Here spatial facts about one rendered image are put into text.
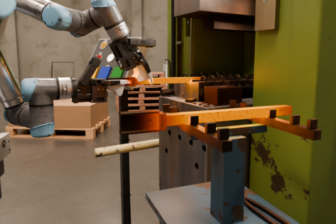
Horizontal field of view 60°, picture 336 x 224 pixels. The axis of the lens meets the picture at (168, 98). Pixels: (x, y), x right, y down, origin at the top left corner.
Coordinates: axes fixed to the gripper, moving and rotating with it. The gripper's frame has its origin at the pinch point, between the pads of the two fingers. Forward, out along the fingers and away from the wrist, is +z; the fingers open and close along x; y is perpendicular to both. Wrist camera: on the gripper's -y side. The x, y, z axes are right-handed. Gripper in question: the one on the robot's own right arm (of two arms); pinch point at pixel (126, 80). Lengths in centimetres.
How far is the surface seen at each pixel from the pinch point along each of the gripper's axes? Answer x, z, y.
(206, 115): 51, 0, 4
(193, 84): 4.0, 27.7, 1.9
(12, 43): -875, -19, -53
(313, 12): 46, 41, -22
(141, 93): -441, 200, 59
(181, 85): -5.8, 27.7, 3.3
